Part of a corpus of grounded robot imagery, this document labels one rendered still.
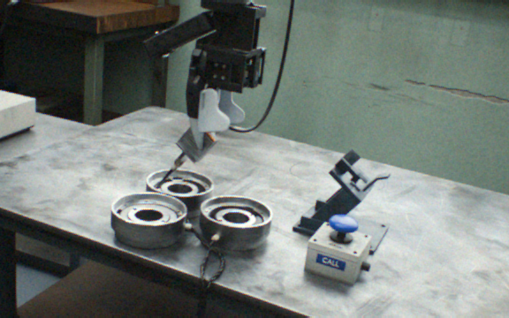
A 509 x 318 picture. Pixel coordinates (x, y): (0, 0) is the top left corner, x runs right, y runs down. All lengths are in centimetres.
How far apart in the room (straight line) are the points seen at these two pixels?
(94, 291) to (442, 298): 66
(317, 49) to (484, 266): 166
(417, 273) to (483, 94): 155
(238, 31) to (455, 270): 46
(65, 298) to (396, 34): 163
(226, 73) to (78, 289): 57
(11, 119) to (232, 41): 85
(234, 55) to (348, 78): 169
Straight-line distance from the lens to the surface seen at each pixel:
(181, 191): 103
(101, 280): 129
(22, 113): 164
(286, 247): 93
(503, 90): 243
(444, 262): 99
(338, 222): 86
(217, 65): 87
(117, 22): 241
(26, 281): 194
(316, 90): 256
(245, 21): 86
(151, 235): 87
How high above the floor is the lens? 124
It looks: 21 degrees down
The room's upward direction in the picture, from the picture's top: 7 degrees clockwise
